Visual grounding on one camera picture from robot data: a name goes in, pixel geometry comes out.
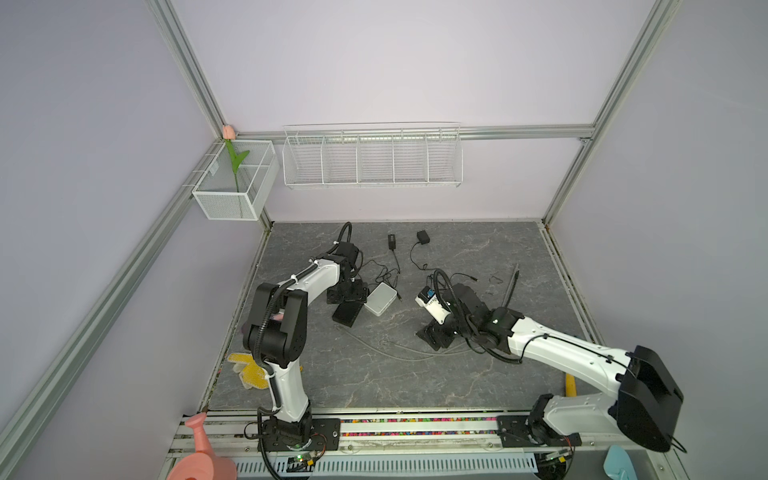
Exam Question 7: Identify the black network switch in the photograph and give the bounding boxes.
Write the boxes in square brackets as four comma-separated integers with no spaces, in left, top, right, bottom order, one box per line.
[332,301,365,328]

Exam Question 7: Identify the thick black cable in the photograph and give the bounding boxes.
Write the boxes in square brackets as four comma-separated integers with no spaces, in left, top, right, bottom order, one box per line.
[501,266,522,311]

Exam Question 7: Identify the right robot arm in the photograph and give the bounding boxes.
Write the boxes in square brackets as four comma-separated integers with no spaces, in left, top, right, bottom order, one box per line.
[415,284,684,453]

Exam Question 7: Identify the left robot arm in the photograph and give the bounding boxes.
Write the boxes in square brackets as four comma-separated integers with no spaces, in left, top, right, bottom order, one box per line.
[242,222,370,449]

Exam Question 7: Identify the black power adapter right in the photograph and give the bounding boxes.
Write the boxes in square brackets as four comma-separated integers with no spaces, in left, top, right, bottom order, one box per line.
[416,230,431,245]

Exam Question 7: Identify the blue yellow toy rake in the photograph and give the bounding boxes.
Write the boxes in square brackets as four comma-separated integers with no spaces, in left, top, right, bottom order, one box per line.
[565,374,578,397]

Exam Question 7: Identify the white mesh box basket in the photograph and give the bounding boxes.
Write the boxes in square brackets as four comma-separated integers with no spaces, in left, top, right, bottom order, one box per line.
[192,140,280,221]

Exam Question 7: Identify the artificial tulip flower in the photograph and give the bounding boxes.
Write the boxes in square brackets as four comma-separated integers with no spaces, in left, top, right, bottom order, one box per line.
[222,125,250,192]

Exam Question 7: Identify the light blue toy scoop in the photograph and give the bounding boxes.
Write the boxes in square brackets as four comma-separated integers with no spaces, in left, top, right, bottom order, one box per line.
[603,445,639,480]

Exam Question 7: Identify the pink watering can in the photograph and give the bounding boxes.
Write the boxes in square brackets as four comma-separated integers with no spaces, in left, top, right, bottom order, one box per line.
[167,412,237,480]

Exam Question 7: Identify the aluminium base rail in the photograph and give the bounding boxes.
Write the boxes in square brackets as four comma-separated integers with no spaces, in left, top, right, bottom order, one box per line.
[167,409,673,475]

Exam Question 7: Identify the white wire wall basket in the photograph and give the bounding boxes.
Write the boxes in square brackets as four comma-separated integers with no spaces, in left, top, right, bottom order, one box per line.
[282,122,464,189]

